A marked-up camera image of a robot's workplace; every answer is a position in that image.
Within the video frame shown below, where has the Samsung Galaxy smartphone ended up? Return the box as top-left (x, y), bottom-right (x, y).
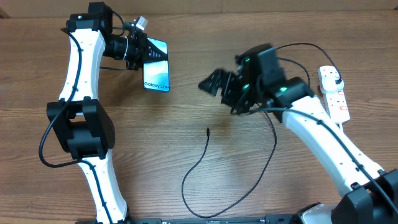
top-left (143, 38), bottom-right (170, 93)

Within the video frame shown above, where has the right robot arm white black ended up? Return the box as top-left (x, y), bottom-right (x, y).
top-left (198, 44), bottom-right (397, 223)

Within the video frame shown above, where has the white charger plug adapter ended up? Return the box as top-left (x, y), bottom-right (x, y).
top-left (320, 77), bottom-right (345, 94)

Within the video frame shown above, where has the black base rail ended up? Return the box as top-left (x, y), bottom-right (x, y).
top-left (75, 213), bottom-right (302, 224)

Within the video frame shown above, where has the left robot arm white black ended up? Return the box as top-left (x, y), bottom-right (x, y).
top-left (47, 2), bottom-right (170, 223)

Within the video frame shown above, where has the white power strip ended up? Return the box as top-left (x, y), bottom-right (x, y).
top-left (318, 65), bottom-right (350, 124)

